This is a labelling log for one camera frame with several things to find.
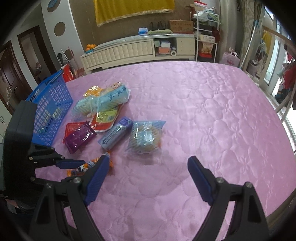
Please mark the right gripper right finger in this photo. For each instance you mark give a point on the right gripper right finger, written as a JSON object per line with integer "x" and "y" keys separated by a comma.
{"x": 248, "y": 221}

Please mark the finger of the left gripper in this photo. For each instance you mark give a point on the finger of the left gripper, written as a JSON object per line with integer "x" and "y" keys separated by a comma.
{"x": 69, "y": 163}
{"x": 43, "y": 156}

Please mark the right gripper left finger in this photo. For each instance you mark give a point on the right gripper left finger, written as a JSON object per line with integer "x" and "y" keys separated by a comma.
{"x": 81, "y": 191}

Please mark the red silver snack bag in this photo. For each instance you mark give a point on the red silver snack bag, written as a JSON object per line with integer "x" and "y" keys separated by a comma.
{"x": 104, "y": 121}

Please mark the purple Doublemint gum pack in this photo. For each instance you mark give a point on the purple Doublemint gum pack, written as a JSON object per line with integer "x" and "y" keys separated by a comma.
{"x": 116, "y": 133}

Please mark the blue striped cake packet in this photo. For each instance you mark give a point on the blue striped cake packet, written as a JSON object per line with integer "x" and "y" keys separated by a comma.
{"x": 145, "y": 137}

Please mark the small orange candy packet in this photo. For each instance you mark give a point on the small orange candy packet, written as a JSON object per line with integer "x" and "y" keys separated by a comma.
{"x": 80, "y": 171}

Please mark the dark purple snack packet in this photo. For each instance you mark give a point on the dark purple snack packet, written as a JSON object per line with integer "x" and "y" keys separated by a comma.
{"x": 79, "y": 137}

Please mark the red flat snack packet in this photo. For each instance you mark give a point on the red flat snack packet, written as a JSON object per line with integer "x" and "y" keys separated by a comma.
{"x": 71, "y": 127}

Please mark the blue plastic basket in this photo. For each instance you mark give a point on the blue plastic basket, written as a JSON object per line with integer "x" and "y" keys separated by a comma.
{"x": 53, "y": 101}

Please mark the dark wooden door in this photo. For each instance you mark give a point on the dark wooden door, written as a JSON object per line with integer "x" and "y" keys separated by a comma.
{"x": 14, "y": 86}

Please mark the orange snack pouch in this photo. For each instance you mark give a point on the orange snack pouch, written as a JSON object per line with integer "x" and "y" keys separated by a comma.
{"x": 93, "y": 91}

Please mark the light blue biscuit bag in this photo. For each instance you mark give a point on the light blue biscuit bag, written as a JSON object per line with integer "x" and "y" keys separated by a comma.
{"x": 106, "y": 99}

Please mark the red paper bag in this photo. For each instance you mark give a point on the red paper bag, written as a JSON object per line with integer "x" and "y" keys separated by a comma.
{"x": 67, "y": 74}

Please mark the pink quilted mattress cover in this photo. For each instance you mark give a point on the pink quilted mattress cover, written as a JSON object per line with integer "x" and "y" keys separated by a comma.
{"x": 212, "y": 111}

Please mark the oranges on plate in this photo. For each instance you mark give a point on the oranges on plate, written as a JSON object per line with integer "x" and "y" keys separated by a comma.
{"x": 89, "y": 47}

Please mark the tape roll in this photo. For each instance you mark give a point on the tape roll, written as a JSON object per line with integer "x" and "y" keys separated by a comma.
{"x": 173, "y": 53}

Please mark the cream TV cabinet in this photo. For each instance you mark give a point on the cream TV cabinet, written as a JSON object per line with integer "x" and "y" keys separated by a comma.
{"x": 138, "y": 49}

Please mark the pink shopping bag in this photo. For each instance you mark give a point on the pink shopping bag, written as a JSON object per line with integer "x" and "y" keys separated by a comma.
{"x": 230, "y": 58}

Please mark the cardboard box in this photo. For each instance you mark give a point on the cardboard box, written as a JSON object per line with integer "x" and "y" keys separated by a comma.
{"x": 181, "y": 26}

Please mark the white metal shelf rack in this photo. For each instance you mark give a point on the white metal shelf rack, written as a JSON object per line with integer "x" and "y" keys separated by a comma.
{"x": 206, "y": 26}

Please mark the yellow wall cloth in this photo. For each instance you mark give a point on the yellow wall cloth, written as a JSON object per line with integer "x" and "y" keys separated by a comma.
{"x": 109, "y": 11}

